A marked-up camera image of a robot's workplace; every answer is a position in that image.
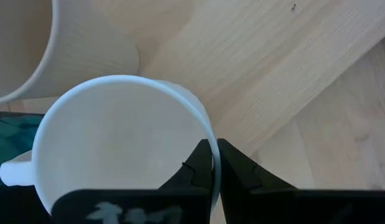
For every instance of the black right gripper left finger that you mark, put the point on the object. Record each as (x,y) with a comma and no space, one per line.
(149,205)

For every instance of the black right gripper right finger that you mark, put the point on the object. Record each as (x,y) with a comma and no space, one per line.
(273,205)

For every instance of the white ceramic mug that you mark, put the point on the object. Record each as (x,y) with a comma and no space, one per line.
(117,140)

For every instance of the teal faceted plastic tumbler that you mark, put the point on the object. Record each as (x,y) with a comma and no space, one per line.
(15,140)

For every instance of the beige ribbed cup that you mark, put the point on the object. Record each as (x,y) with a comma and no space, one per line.
(71,46)

